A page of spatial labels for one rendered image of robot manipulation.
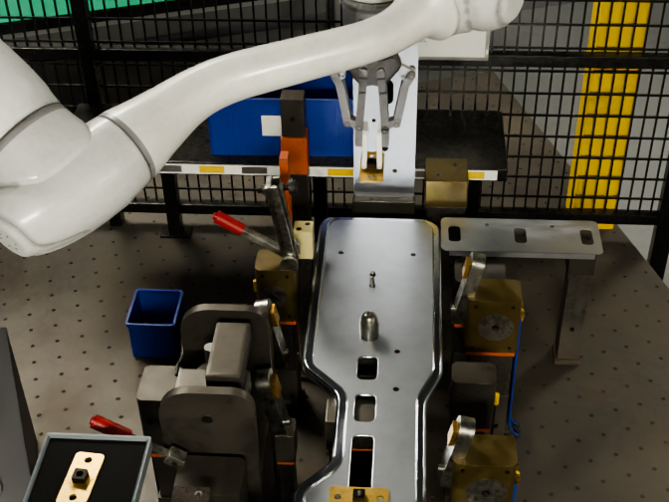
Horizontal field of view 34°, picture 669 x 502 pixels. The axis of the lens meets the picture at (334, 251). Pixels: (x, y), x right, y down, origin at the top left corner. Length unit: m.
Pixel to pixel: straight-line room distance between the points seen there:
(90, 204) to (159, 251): 1.24
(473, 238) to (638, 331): 0.48
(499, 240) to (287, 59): 0.77
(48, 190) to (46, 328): 1.12
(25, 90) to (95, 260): 1.24
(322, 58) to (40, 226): 0.40
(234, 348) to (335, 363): 0.28
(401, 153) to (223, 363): 0.71
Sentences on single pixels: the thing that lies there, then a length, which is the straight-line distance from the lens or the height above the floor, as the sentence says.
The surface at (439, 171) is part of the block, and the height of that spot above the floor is 1.06.
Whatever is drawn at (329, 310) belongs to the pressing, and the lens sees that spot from 1.87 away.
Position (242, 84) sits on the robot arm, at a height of 1.55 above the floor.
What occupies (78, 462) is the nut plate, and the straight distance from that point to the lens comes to 1.47.
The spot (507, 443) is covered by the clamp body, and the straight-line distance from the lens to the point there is 1.61.
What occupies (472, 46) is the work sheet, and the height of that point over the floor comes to 1.18.
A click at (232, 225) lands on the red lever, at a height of 1.13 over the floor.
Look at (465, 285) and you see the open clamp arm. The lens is 1.82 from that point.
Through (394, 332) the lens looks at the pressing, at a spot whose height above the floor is 1.00.
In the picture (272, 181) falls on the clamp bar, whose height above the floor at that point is 1.21.
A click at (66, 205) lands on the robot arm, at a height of 1.51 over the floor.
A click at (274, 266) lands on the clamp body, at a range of 1.89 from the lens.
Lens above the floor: 2.24
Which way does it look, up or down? 38 degrees down
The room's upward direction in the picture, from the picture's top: 1 degrees counter-clockwise
